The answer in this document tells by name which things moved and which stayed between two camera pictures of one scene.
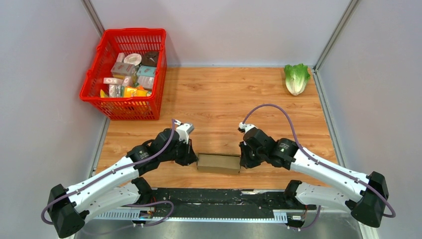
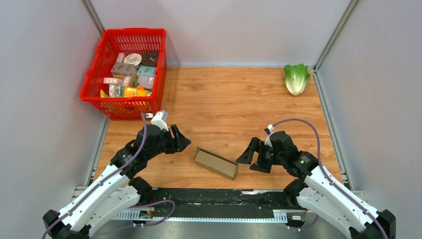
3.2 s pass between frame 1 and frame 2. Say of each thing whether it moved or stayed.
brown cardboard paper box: moved
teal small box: stayed
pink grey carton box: stayed
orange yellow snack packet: stayed
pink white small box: stayed
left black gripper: moved
